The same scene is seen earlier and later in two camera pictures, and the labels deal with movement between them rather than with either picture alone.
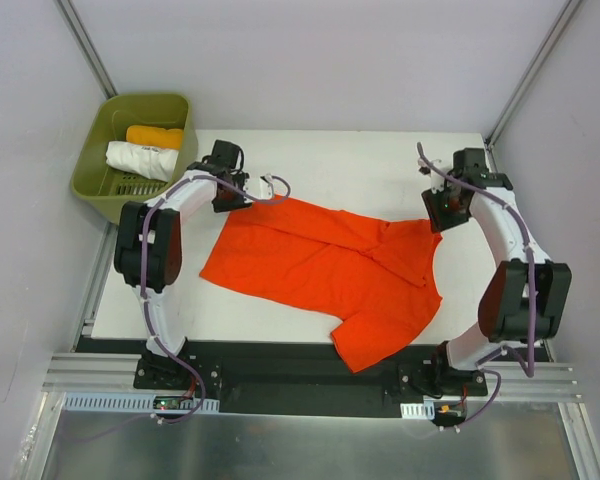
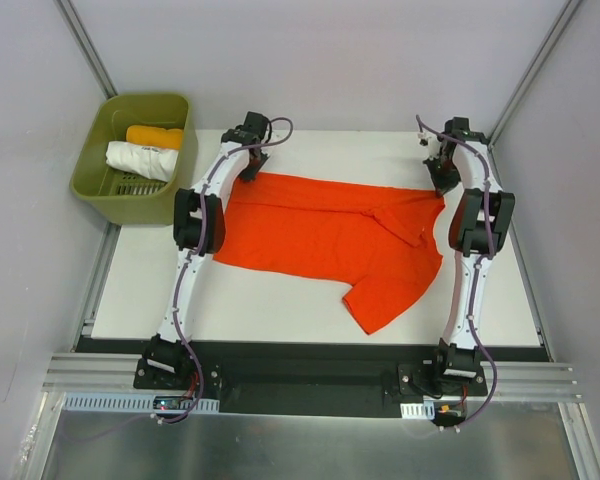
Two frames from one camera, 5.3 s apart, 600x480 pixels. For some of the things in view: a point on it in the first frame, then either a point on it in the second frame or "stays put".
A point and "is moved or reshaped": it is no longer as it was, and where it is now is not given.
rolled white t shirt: x=142 y=160 stays put
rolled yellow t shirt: x=155 y=137 stays put
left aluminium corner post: x=74 y=24 stays put
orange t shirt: x=365 y=278 is moved or reshaped
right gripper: x=441 y=215 -> x=443 y=175
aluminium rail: x=512 y=381 stays put
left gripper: x=228 y=198 -> x=253 y=167
